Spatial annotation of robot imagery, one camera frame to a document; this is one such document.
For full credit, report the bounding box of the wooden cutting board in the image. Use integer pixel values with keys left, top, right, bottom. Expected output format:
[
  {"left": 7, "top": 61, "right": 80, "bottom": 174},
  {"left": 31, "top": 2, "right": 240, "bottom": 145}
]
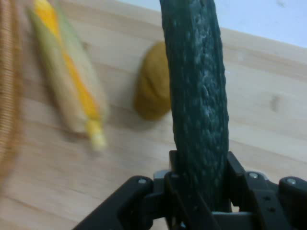
[{"left": 0, "top": 0, "right": 307, "bottom": 230}]

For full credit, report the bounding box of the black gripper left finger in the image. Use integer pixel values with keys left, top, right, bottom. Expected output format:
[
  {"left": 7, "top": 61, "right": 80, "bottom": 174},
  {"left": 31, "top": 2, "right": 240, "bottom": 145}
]
[{"left": 71, "top": 150, "right": 218, "bottom": 230}]

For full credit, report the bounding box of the brown potato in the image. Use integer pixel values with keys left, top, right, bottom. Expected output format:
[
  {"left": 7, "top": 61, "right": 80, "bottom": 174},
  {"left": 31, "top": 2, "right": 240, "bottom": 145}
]
[{"left": 132, "top": 41, "right": 172, "bottom": 121}]

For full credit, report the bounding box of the yellow corn cob with husk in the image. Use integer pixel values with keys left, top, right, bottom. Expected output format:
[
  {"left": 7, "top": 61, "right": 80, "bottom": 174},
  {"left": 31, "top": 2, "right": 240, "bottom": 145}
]
[{"left": 26, "top": 0, "right": 109, "bottom": 152}]

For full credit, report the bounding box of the long dark green cucumber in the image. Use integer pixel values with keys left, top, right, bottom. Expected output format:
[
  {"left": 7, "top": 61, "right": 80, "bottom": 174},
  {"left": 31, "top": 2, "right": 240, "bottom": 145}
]
[{"left": 159, "top": 0, "right": 231, "bottom": 214}]

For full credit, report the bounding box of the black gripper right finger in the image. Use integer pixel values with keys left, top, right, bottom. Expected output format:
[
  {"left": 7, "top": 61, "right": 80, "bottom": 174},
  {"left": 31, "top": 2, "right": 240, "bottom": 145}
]
[{"left": 224, "top": 151, "right": 307, "bottom": 230}]

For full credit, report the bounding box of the woven wicker basket with handles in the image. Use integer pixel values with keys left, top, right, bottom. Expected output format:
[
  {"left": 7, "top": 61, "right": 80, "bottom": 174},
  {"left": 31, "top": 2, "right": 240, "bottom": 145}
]
[{"left": 0, "top": 0, "right": 26, "bottom": 179}]

